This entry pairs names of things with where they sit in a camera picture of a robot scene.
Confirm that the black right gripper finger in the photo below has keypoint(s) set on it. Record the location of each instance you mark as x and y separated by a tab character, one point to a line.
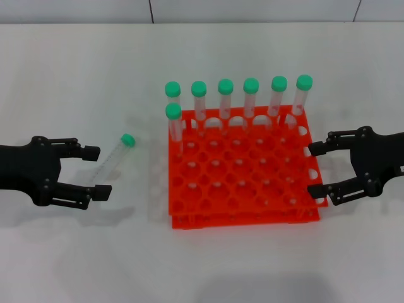
318	191
318	147

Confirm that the clear test tube green cap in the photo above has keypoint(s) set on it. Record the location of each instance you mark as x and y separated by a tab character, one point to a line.
251	86
174	126
113	158
225	86
304	82
279	83
199	89
173	89

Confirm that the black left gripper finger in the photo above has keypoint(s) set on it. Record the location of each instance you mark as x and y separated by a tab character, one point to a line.
90	153
102	192

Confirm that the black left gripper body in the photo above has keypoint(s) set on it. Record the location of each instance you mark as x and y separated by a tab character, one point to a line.
28	167

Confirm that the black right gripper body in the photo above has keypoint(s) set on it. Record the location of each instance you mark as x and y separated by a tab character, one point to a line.
378	158

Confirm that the orange test tube rack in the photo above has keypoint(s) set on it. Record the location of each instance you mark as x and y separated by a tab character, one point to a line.
246	176

